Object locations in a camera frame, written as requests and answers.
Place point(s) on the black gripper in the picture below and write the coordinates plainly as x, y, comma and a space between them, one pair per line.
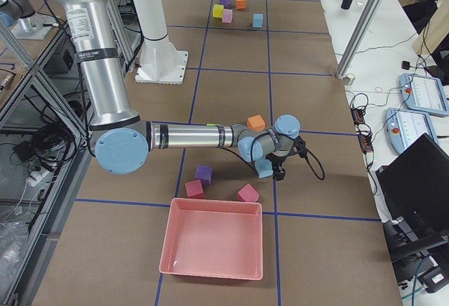
276, 162

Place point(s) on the light blue foam block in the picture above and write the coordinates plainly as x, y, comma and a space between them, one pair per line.
264, 168

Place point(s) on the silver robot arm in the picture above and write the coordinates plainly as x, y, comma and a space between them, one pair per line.
121, 139

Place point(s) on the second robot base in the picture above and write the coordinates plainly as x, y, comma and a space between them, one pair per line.
23, 21

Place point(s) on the pink-red foam block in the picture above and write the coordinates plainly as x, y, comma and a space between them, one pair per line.
248, 194

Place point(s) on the orange foam block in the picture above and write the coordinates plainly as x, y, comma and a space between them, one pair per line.
241, 4
256, 123

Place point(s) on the red foam block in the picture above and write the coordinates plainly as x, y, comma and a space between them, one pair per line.
194, 189

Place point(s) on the pink plastic tray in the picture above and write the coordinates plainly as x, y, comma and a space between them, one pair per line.
213, 238

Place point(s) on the lower teach pendant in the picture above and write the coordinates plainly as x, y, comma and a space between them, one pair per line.
405, 126

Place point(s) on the teach pendant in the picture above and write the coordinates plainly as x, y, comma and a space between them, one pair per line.
405, 126
424, 93

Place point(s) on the black laptop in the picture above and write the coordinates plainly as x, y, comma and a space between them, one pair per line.
416, 183

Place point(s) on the light pink foam block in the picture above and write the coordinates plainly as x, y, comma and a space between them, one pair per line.
227, 16

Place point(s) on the upper teach pendant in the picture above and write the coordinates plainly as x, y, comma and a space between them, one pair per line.
424, 93

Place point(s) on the yellow foam block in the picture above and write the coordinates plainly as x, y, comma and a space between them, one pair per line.
218, 10

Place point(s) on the far orange foam block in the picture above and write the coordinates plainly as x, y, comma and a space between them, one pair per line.
241, 4

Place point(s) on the white pedestal column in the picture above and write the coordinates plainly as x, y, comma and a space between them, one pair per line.
160, 62

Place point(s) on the aluminium frame post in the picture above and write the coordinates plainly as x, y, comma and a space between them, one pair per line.
355, 40

